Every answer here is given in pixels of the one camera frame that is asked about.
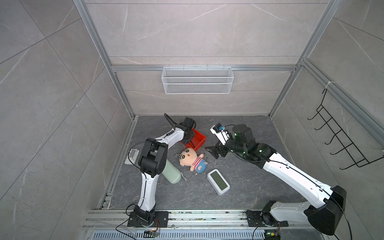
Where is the pale green bottle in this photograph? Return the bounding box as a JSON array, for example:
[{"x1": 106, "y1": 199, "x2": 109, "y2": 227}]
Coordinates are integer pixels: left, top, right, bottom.
[{"x1": 162, "y1": 160, "x2": 182, "y2": 184}]

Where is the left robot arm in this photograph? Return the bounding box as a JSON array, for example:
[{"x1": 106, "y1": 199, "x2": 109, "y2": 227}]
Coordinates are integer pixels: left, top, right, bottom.
[{"x1": 129, "y1": 114, "x2": 196, "y2": 227}]

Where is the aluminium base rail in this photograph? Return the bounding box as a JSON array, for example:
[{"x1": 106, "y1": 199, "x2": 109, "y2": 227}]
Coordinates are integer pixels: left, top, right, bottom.
[{"x1": 80, "y1": 210, "x2": 335, "y2": 240}]

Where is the black wire hook rack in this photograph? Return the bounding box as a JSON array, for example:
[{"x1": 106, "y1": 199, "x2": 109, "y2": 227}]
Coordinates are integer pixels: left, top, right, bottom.
[{"x1": 307, "y1": 89, "x2": 384, "y2": 170}]

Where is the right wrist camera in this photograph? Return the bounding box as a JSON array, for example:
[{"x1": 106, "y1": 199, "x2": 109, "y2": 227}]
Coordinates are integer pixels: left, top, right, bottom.
[{"x1": 210, "y1": 123, "x2": 230, "y2": 145}]

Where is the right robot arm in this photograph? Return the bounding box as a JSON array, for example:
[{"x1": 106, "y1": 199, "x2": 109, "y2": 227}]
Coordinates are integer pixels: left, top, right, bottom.
[{"x1": 206, "y1": 124, "x2": 347, "y2": 236}]

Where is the white wire mesh basket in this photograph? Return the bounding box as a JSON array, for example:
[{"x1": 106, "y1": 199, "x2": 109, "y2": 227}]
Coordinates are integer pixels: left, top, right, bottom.
[{"x1": 162, "y1": 67, "x2": 234, "y2": 95}]

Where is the white digital clock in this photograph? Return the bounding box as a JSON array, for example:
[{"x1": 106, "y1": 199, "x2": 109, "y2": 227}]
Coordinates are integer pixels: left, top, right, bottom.
[{"x1": 207, "y1": 169, "x2": 231, "y2": 196}]

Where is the plush doll toy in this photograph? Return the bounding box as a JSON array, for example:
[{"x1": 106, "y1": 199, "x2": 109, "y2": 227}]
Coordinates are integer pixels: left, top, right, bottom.
[{"x1": 177, "y1": 148, "x2": 208, "y2": 173}]

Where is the red plastic bin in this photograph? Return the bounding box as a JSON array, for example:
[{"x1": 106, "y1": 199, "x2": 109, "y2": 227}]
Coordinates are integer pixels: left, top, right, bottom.
[{"x1": 181, "y1": 129, "x2": 207, "y2": 151}]

